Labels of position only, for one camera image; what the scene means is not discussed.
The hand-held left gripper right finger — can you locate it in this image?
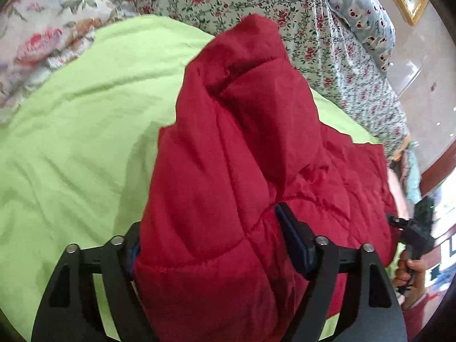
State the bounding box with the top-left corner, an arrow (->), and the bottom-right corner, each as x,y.
275,202 -> 408,342

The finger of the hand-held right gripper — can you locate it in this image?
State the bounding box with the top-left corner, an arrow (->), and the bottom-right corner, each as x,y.
386,213 -> 408,231

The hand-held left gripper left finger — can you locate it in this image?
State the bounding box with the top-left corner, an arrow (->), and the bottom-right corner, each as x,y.
30,221 -> 159,342

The red quilted jacket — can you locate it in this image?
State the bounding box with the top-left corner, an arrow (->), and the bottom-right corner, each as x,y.
133,13 -> 400,342

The person's right forearm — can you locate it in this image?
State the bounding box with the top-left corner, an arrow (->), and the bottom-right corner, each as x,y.
402,290 -> 430,333

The person's right hand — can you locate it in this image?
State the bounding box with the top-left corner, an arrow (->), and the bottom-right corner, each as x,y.
395,249 -> 427,298

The wooden furniture edge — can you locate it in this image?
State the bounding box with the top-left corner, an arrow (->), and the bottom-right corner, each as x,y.
420,155 -> 456,195

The green blanket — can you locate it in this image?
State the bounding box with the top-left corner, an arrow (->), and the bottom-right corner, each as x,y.
0,14 -> 385,342

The blue dotted pillow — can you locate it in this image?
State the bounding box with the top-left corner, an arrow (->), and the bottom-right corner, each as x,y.
319,0 -> 398,74

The pale floral cloth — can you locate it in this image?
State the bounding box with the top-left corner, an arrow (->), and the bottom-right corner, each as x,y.
0,0 -> 143,125

